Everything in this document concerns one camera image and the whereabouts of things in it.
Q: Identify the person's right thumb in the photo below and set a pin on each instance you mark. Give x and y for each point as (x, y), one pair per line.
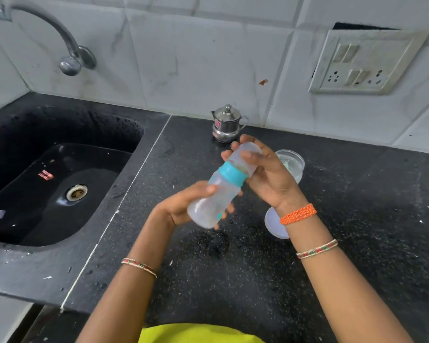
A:
(261, 167)

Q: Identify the person's right forearm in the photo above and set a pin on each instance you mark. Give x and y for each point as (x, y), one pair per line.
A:
(336, 282)

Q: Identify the steel curved tap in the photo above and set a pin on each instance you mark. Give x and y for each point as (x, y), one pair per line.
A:
(62, 35)

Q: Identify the clear plastic round container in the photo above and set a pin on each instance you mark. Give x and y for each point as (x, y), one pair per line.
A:
(293, 164)

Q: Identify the clear dome bottle cap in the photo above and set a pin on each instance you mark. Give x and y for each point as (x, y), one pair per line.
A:
(246, 158)

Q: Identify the person's left forearm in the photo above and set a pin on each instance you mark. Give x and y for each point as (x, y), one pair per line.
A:
(128, 292)

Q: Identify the orange thread wristband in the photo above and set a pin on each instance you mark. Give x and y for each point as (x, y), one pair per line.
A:
(298, 214)

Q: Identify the beaded red green bangle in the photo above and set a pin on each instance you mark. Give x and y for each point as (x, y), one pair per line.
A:
(139, 266)
(317, 249)

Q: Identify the red sticker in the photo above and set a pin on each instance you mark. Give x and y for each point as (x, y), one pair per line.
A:
(45, 175)

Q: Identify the white wall switch socket panel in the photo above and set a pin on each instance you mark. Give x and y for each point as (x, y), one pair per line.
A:
(366, 62)

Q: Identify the yellow green garment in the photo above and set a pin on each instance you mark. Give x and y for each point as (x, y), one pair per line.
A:
(196, 335)

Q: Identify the person's left thumb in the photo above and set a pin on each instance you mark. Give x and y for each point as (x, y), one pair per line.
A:
(200, 190)

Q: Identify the black stone sink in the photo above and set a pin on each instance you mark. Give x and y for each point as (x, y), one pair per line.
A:
(50, 175)

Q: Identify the small steel pot with lid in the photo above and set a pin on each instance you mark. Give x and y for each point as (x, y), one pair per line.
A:
(227, 124)

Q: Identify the person's left hand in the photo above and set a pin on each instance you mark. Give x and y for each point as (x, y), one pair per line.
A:
(175, 210)

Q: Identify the person's right hand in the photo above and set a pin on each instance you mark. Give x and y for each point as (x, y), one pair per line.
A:
(277, 178)

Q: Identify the white round plastic lid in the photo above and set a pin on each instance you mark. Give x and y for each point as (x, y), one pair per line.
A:
(274, 225)

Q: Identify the steel sink drain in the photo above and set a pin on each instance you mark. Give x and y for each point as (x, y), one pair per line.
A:
(76, 192)

